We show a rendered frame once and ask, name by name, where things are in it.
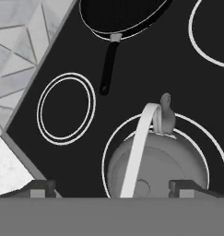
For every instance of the black glass hob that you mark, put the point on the black glass hob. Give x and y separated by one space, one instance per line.
141 80

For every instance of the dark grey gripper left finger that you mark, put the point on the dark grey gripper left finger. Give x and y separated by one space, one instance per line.
39 188

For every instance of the black frying pan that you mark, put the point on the black frying pan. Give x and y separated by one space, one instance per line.
116 15

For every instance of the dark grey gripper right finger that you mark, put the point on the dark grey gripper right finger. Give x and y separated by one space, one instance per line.
187 188

